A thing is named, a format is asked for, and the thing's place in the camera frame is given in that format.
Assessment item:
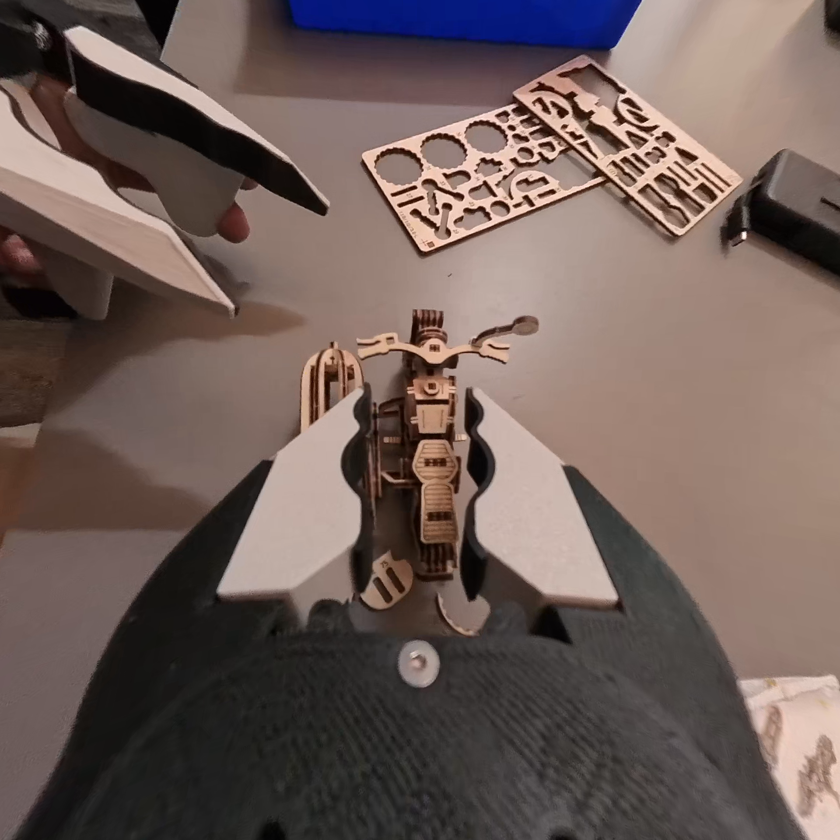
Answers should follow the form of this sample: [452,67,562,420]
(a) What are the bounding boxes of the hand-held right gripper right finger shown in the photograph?
[459,387,621,618]

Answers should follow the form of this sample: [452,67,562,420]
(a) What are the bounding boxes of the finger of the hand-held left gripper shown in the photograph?
[0,91,238,320]
[62,25,330,238]

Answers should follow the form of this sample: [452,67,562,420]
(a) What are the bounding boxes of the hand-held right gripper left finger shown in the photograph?
[217,387,375,616]

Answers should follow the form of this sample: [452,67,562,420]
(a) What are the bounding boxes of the wooden motorcycle sidecar model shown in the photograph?
[298,308,540,585]

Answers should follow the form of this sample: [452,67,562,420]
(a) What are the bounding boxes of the illustrated instruction booklet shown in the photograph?
[738,676,840,840]

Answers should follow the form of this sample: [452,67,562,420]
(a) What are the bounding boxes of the slotted rounded wooden piece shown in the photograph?
[360,556,416,611]

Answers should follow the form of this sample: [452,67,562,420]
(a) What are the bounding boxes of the toothed wooden arc piece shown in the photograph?
[435,589,492,636]

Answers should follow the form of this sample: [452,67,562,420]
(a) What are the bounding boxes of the wooden sheet with round cutouts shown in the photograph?
[361,98,609,257]

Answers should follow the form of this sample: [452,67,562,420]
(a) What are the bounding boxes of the blue plastic bin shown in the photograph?
[285,0,644,50]

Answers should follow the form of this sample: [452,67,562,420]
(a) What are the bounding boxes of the wooden sheet with rectangular cutouts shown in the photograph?
[512,56,744,238]

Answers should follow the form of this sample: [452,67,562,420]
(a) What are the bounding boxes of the black electronics box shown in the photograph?
[745,150,840,277]

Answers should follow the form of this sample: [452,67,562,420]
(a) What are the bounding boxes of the black usb cable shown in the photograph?
[721,196,757,250]

